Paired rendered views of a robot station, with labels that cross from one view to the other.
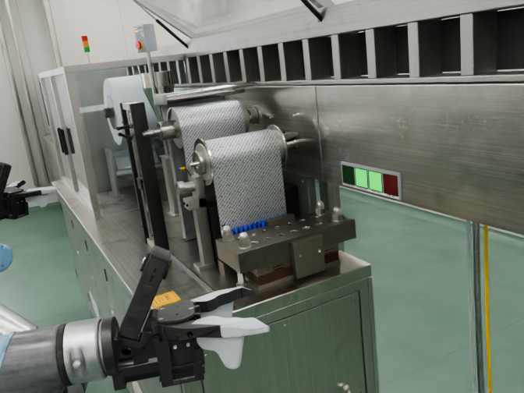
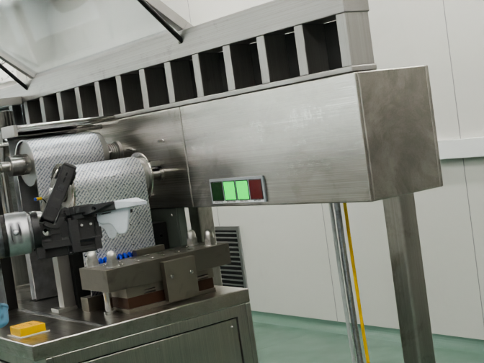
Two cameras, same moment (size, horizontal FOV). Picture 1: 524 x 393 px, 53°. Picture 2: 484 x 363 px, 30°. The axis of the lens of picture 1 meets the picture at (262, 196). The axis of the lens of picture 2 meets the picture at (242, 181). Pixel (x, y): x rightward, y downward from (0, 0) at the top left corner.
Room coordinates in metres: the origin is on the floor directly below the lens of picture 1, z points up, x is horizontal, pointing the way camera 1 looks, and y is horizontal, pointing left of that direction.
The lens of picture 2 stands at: (-1.04, 0.12, 1.34)
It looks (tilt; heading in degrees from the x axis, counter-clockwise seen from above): 3 degrees down; 350
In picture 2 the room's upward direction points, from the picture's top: 8 degrees counter-clockwise
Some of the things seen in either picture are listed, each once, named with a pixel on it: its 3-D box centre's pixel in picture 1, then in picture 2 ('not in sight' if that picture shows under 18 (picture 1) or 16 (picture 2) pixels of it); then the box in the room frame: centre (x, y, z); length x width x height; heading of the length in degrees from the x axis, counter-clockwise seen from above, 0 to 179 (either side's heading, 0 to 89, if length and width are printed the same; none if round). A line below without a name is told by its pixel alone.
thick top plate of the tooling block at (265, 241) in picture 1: (286, 238); (156, 265); (1.50, -0.06, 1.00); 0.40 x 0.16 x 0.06; 116
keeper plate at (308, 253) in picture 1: (308, 256); (180, 278); (1.43, -0.11, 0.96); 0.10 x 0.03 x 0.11; 116
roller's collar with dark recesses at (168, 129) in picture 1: (168, 130); (18, 165); (1.81, 0.29, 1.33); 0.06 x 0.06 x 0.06; 26
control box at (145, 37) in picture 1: (143, 38); not in sight; (2.10, 0.38, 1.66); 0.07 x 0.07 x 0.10; 44
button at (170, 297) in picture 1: (165, 302); (27, 328); (1.35, 0.30, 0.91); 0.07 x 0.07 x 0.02; 26
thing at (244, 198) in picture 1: (252, 199); (117, 229); (1.59, 0.03, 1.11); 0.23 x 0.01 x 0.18; 116
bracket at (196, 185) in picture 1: (197, 222); (56, 258); (1.61, 0.22, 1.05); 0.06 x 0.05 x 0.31; 116
